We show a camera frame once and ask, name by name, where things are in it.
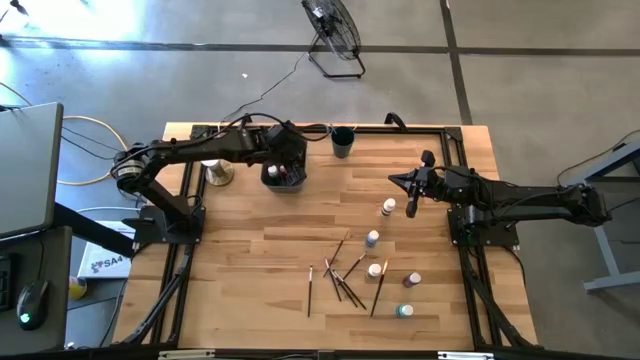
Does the thin black fan cable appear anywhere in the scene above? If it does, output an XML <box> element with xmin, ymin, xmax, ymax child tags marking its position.
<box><xmin>221</xmin><ymin>47</ymin><xmax>321</xmax><ymax>124</ymax></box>

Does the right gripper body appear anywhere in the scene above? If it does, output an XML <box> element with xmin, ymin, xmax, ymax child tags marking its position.
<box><xmin>423</xmin><ymin>164</ymin><xmax>476</xmax><ymax>204</ymax></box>

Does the grey metal table frame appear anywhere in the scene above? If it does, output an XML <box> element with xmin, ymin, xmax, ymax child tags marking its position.
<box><xmin>551</xmin><ymin>139</ymin><xmax>640</xmax><ymax>295</ymax></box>

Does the yellow extension cable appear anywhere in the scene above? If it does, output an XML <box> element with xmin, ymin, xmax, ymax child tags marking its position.
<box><xmin>56</xmin><ymin>113</ymin><xmax>132</xmax><ymax>187</ymax></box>

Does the teal ribbed plastic cup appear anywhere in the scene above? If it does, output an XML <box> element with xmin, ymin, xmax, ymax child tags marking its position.
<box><xmin>330</xmin><ymin>125</ymin><xmax>356</xmax><ymax>160</ymax></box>

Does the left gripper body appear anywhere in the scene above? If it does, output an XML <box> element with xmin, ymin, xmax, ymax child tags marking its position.
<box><xmin>264</xmin><ymin>123</ymin><xmax>309</xmax><ymax>170</ymax></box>

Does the black computer mouse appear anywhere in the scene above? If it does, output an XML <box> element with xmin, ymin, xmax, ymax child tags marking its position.
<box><xmin>15</xmin><ymin>278</ymin><xmax>50</xmax><ymax>332</ymax></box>

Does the grey-teal plastic bin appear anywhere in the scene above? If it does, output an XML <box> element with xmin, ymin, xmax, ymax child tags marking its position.
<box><xmin>259</xmin><ymin>162</ymin><xmax>308</xmax><ymax>195</ymax></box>

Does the white printed box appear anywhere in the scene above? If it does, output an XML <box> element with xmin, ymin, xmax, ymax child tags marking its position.
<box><xmin>76</xmin><ymin>219</ymin><xmax>137</xmax><ymax>281</ymax></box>

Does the black keyboard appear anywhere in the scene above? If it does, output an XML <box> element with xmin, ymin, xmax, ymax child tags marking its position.
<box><xmin>0</xmin><ymin>253</ymin><xmax>15</xmax><ymax>313</ymax></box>

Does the long black paintbrushes right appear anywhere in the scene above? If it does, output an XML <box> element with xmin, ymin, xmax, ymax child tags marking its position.
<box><xmin>328</xmin><ymin>268</ymin><xmax>360</xmax><ymax>308</ymax></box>

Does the black floor cable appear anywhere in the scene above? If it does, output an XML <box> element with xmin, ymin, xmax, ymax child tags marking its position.
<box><xmin>553</xmin><ymin>128</ymin><xmax>640</xmax><ymax>177</ymax></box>

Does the white aluminium extrusion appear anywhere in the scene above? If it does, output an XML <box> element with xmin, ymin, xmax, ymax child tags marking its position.
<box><xmin>157</xmin><ymin>349</ymin><xmax>217</xmax><ymax>360</ymax></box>
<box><xmin>436</xmin><ymin>350</ymin><xmax>497</xmax><ymax>360</ymax></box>

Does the black paintbrush silver ferrule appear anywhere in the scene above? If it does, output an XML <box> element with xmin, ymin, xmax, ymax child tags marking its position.
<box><xmin>342</xmin><ymin>251</ymin><xmax>367</xmax><ymax>281</ymax></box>

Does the yellow round object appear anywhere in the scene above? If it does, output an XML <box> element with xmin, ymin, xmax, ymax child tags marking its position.
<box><xmin>67</xmin><ymin>275</ymin><xmax>89</xmax><ymax>302</ymax></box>

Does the black desk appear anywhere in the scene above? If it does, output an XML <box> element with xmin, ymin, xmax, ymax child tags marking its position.
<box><xmin>0</xmin><ymin>224</ymin><xmax>74</xmax><ymax>357</ymax></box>

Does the black paintbrush golden tip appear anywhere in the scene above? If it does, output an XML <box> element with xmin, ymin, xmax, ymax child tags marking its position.
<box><xmin>323</xmin><ymin>229</ymin><xmax>351</xmax><ymax>279</ymax></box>

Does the black aluminium table frame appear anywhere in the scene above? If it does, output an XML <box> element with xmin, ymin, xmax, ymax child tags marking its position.
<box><xmin>112</xmin><ymin>122</ymin><xmax>540</xmax><ymax>351</ymax></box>

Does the black floor fan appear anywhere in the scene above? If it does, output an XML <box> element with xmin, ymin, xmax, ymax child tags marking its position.
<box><xmin>300</xmin><ymin>0</ymin><xmax>367</xmax><ymax>80</ymax></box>

